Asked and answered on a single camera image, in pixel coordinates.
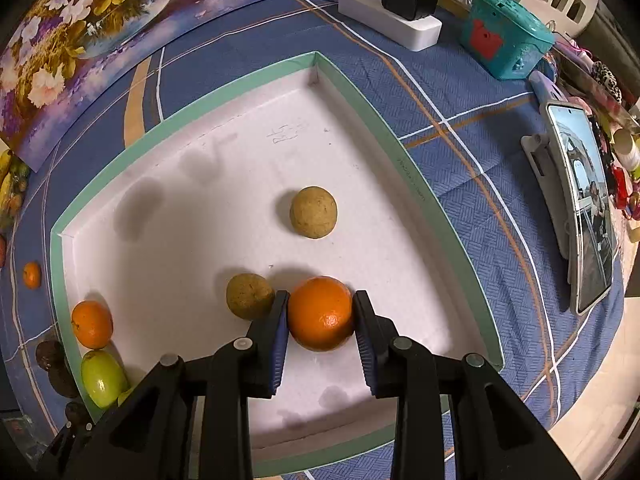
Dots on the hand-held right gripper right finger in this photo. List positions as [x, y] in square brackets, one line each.
[362, 345]

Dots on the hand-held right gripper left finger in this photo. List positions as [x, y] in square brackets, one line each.
[280, 345]

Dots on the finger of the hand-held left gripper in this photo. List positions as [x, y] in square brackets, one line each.
[72, 442]

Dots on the orange tangerine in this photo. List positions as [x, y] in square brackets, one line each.
[320, 312]
[91, 325]
[32, 275]

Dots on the small tan longan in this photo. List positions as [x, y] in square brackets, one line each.
[247, 295]
[313, 212]

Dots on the white tray with green rim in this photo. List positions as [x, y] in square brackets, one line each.
[225, 170]

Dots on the blue plaid tablecloth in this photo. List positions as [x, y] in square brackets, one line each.
[475, 160]

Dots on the white phone stand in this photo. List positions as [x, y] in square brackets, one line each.
[540, 170]

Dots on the yellow banana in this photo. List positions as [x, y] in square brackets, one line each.
[4, 162]
[5, 192]

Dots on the smartphone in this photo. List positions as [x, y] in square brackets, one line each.
[585, 210]

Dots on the clear plastic produce container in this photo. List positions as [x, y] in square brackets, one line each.
[19, 185]

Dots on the lavender plastic toy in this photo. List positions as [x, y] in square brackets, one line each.
[547, 87]

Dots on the white power strip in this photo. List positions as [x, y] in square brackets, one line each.
[400, 30]

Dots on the white paper cup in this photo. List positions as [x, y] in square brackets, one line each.
[627, 147]

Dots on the teal toy box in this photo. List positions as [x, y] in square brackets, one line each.
[505, 35]

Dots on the leopard print item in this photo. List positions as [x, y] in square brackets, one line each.
[607, 82]

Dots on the flower painting canvas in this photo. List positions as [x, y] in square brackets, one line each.
[75, 35]

